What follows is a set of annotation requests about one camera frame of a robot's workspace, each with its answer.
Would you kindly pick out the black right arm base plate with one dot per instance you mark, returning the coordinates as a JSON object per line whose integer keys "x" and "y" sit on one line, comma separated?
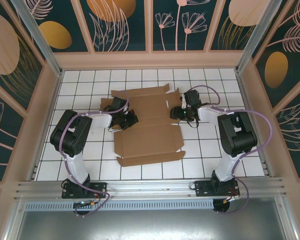
{"x": 202, "y": 188}

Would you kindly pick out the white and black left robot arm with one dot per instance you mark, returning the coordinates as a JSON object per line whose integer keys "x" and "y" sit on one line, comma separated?
{"x": 100, "y": 121}

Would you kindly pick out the aluminium table side rail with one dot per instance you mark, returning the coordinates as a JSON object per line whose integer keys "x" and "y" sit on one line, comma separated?
{"x": 54, "y": 96}
{"x": 264, "y": 165}

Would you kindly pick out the aluminium mounting rail beam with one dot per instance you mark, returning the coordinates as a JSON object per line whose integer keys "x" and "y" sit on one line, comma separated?
{"x": 150, "y": 187}

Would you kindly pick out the brown cardboard paper box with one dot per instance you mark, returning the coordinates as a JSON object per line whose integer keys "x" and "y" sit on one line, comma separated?
{"x": 150, "y": 142}

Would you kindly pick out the aluminium frame post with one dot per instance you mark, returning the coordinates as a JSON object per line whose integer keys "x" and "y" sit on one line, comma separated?
{"x": 38, "y": 32}
{"x": 257, "y": 32}

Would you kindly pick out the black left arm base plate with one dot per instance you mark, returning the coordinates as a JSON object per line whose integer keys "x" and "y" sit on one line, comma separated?
{"x": 100, "y": 187}

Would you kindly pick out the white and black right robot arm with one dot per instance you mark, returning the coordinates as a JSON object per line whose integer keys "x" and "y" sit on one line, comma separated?
{"x": 237, "y": 137}

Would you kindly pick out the grey metal sheet panel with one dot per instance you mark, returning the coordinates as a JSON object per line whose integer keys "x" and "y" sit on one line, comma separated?
{"x": 150, "y": 225}

